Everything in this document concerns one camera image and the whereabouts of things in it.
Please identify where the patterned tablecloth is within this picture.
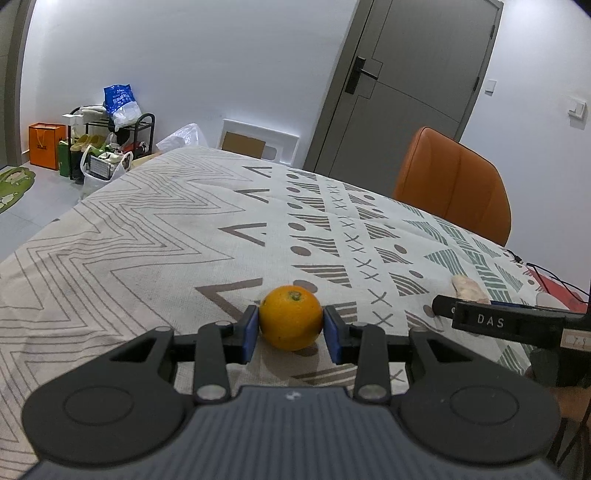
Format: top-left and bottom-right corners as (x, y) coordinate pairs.
(0, 147), (591, 480)

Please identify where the brown cardboard sheet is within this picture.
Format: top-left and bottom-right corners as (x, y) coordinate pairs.
(222, 131), (267, 160)

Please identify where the black cable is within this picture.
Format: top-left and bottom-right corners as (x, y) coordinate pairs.
(501, 248), (591, 305)

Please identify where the blue and white plastic bag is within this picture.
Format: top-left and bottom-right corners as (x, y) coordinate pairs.
(102, 84), (142, 130)

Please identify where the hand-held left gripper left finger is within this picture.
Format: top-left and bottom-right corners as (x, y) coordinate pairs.
(108, 305), (259, 403)

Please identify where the white plate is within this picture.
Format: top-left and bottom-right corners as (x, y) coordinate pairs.
(536, 293), (571, 311)

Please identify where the red table mat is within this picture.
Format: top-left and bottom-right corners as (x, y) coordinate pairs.
(522, 268), (591, 315)

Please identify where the black door handle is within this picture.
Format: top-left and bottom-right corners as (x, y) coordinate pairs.
(346, 56), (383, 95)

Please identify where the white foam packaging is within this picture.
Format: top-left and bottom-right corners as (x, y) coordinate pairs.
(218, 119), (298, 165)

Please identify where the green bag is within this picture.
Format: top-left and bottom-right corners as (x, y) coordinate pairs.
(58, 138), (84, 178)

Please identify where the orange leather chair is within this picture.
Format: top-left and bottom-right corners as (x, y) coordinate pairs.
(392, 126), (513, 245)

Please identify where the orange paper bag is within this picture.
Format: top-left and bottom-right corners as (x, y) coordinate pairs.
(28, 122), (66, 171)

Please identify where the person's right hand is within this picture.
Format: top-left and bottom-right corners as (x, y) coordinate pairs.
(551, 385), (591, 421)

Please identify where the black shoe rack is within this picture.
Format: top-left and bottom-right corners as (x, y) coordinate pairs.
(62, 107), (156, 158)

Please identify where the long peeled pomelo piece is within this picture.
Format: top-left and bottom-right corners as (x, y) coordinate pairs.
(450, 274), (492, 305)

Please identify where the green floor mat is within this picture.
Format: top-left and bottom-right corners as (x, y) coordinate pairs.
(0, 166), (37, 215)

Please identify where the small orange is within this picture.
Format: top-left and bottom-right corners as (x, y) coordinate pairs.
(259, 285), (324, 352)

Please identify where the grey door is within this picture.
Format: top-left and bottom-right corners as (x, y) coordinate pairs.
(302, 0), (504, 178)

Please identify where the clear plastic bag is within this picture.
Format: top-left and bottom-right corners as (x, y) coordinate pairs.
(156, 122), (209, 155)

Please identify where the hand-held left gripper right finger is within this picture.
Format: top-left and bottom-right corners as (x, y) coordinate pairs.
(323, 305), (465, 402)

